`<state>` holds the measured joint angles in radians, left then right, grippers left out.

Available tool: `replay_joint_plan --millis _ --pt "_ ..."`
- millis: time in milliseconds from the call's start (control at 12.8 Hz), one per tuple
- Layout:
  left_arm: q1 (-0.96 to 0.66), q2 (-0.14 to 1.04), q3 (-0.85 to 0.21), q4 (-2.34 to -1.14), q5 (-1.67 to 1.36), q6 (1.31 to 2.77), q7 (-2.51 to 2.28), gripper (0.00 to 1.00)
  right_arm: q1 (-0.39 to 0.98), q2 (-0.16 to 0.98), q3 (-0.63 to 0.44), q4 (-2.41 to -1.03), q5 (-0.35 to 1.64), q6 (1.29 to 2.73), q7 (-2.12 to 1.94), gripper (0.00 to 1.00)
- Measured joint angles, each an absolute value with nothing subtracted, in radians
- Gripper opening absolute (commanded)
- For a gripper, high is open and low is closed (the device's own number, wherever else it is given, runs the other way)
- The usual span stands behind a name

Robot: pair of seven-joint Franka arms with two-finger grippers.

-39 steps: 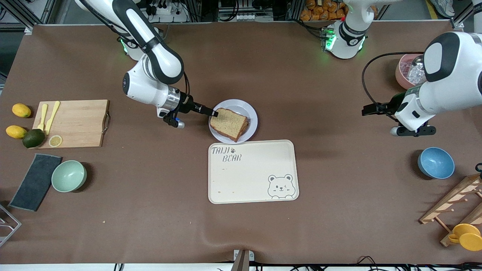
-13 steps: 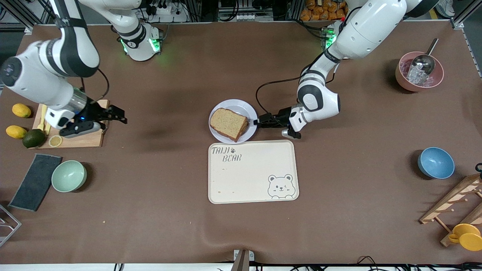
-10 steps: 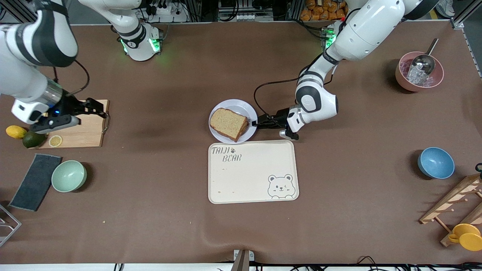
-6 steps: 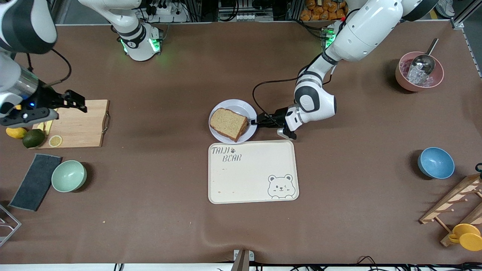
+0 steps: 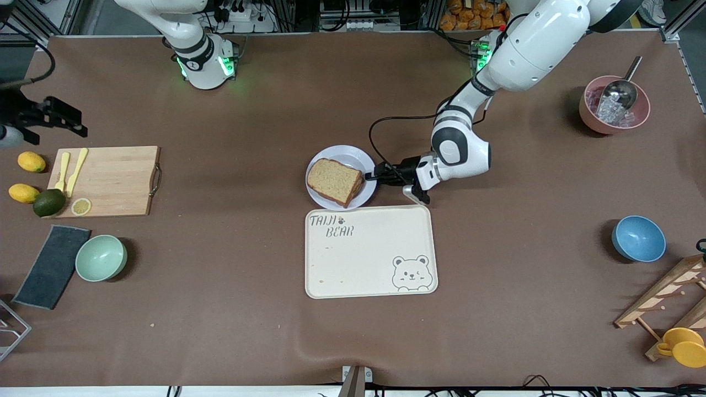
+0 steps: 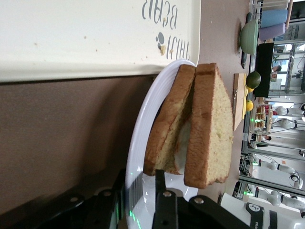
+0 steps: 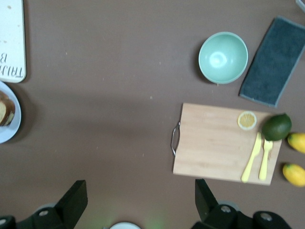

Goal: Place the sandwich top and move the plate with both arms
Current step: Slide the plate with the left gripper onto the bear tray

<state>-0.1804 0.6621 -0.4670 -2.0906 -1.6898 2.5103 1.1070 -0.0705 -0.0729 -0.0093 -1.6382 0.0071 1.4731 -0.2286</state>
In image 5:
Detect yellow cup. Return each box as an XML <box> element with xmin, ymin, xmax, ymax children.
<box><xmin>656</xmin><ymin>328</ymin><xmax>706</xmax><ymax>368</ymax></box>

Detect orange snack pile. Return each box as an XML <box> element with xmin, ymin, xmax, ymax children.
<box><xmin>440</xmin><ymin>0</ymin><xmax>511</xmax><ymax>31</ymax></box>

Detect metal table bracket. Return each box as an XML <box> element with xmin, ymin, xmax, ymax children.
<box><xmin>341</xmin><ymin>365</ymin><xmax>373</xmax><ymax>397</ymax></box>

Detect dark grey cloth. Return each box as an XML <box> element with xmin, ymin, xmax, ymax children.
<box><xmin>12</xmin><ymin>225</ymin><xmax>92</xmax><ymax>310</ymax></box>

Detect pink bowl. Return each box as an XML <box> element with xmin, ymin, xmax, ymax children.
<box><xmin>579</xmin><ymin>76</ymin><xmax>651</xmax><ymax>135</ymax></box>

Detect plain toast bread slice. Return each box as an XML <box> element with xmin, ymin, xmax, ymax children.
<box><xmin>307</xmin><ymin>158</ymin><xmax>365</xmax><ymax>208</ymax></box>

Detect yellow plastic fork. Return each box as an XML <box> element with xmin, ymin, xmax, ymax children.
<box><xmin>54</xmin><ymin>152</ymin><xmax>71</xmax><ymax>192</ymax></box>

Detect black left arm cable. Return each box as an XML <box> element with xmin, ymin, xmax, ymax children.
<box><xmin>368</xmin><ymin>108</ymin><xmax>486</xmax><ymax>180</ymax></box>

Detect metal wire rack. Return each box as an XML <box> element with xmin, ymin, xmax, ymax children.
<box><xmin>0</xmin><ymin>299</ymin><xmax>32</xmax><ymax>363</ymax></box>

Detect blue bowl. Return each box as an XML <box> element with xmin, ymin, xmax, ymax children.
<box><xmin>611</xmin><ymin>215</ymin><xmax>667</xmax><ymax>263</ymax></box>

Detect wooden cutting board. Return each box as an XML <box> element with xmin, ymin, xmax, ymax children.
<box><xmin>49</xmin><ymin>146</ymin><xmax>162</xmax><ymax>219</ymax></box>

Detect yellow plastic knife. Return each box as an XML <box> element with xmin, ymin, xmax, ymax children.
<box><xmin>66</xmin><ymin>148</ymin><xmax>89</xmax><ymax>198</ymax></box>

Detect green avocado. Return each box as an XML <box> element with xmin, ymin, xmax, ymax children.
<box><xmin>33</xmin><ymin>189</ymin><xmax>67</xmax><ymax>218</ymax></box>

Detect clear ice cubes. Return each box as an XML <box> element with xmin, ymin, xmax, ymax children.
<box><xmin>593</xmin><ymin>94</ymin><xmax>635</xmax><ymax>125</ymax></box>

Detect cream bear print tray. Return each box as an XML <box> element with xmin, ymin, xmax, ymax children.
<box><xmin>304</xmin><ymin>205</ymin><xmax>439</xmax><ymax>299</ymax></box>

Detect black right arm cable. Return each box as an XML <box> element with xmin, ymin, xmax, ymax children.
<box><xmin>0</xmin><ymin>22</ymin><xmax>56</xmax><ymax>90</ymax></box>

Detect metal scoop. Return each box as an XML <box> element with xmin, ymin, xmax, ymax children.
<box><xmin>597</xmin><ymin>56</ymin><xmax>643</xmax><ymax>111</ymax></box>

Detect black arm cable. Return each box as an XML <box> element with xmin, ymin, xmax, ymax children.
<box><xmin>0</xmin><ymin>22</ymin><xmax>56</xmax><ymax>90</ymax></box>
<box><xmin>368</xmin><ymin>108</ymin><xmax>486</xmax><ymax>180</ymax></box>

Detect yellow lemon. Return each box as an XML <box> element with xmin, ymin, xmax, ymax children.
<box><xmin>8</xmin><ymin>184</ymin><xmax>41</xmax><ymax>204</ymax></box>
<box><xmin>17</xmin><ymin>152</ymin><xmax>47</xmax><ymax>174</ymax></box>

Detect white power strip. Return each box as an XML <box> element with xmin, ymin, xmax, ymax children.
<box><xmin>218</xmin><ymin>0</ymin><xmax>276</xmax><ymax>34</ymax></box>

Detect white ribbed plate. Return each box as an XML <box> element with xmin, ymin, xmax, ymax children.
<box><xmin>306</xmin><ymin>145</ymin><xmax>378</xmax><ymax>211</ymax></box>

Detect wooden rack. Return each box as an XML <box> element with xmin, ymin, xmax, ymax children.
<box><xmin>614</xmin><ymin>254</ymin><xmax>706</xmax><ymax>363</ymax></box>

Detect mint green bowl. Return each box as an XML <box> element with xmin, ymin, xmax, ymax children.
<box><xmin>75</xmin><ymin>234</ymin><xmax>128</xmax><ymax>283</ymax></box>

